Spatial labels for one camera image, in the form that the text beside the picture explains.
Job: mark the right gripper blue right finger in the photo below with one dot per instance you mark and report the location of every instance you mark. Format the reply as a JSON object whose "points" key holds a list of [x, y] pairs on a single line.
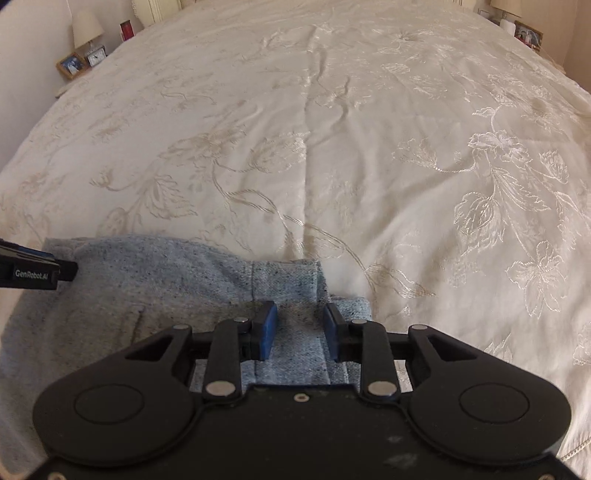
{"points": [[365, 343]]}

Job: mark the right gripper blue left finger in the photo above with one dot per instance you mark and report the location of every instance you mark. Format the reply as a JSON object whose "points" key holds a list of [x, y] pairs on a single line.
{"points": [[233, 342]]}

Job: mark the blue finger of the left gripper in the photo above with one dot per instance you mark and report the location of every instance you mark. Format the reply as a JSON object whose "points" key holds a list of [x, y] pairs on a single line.
{"points": [[33, 252]]}

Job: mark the grey-blue speckled pants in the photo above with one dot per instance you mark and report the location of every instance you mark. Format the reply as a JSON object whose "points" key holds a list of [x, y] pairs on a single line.
{"points": [[129, 288]]}

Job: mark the left cream nightstand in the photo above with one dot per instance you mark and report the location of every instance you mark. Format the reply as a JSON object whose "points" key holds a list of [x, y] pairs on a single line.
{"points": [[63, 90]]}

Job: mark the cream embroidered bedspread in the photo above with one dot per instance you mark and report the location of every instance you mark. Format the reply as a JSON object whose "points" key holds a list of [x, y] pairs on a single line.
{"points": [[430, 161]]}

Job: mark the small white alarm clock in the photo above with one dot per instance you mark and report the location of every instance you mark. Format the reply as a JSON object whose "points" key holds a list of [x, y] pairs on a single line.
{"points": [[96, 56]]}

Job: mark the left cream table lamp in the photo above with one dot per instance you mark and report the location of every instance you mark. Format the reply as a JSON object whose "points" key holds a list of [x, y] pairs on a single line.
{"points": [[85, 28]]}

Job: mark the cream table lamp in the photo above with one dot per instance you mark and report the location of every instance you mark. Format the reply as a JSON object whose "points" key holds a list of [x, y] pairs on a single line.
{"points": [[85, 28], [510, 7]]}

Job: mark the cream tufted headboard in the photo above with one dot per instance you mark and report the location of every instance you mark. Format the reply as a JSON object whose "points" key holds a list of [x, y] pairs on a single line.
{"points": [[149, 12]]}

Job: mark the white cylindrical jar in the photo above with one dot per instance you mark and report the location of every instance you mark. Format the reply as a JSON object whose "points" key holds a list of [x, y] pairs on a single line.
{"points": [[508, 26]]}

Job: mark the right cream table lamp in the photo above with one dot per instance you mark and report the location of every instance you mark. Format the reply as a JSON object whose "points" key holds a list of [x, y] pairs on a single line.
{"points": [[510, 7]]}

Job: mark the wooden photo frame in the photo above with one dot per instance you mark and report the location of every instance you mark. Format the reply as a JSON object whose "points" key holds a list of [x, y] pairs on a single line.
{"points": [[72, 66]]}

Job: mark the right red photo frame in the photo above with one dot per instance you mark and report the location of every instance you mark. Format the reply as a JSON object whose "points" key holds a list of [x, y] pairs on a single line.
{"points": [[529, 36]]}

